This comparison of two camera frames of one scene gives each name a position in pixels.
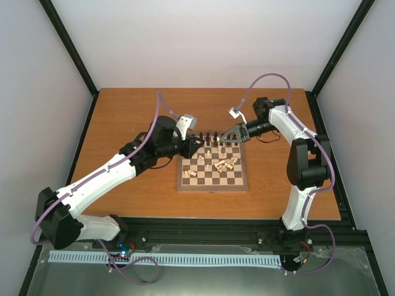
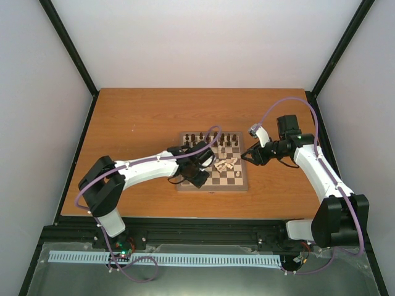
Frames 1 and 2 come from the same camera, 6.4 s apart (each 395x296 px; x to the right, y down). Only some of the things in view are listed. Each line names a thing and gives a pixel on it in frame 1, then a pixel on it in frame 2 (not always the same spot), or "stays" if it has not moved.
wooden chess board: x=216 y=166 stays
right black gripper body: x=245 y=132 -> x=265 y=158
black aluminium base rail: x=316 y=234 stays
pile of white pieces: x=219 y=164 stays
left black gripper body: x=187 y=153 -> x=196 y=180
